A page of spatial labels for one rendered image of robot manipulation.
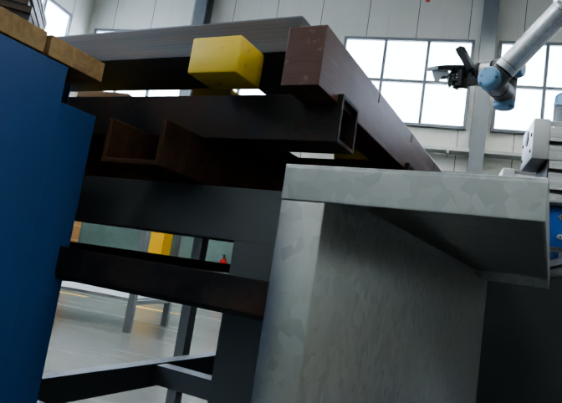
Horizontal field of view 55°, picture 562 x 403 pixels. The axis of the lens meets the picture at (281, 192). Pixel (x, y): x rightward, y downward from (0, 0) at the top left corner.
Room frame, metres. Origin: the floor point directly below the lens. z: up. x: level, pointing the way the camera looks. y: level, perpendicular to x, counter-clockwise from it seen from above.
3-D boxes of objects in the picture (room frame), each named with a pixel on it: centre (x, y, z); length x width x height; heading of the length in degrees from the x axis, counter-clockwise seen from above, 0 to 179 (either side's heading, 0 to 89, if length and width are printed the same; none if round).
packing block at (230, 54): (0.55, 0.08, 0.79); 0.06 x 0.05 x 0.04; 63
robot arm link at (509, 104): (1.87, -0.74, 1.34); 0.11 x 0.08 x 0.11; 138
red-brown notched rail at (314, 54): (1.21, -0.37, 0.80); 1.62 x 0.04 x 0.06; 153
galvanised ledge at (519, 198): (0.98, -0.39, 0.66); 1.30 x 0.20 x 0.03; 153
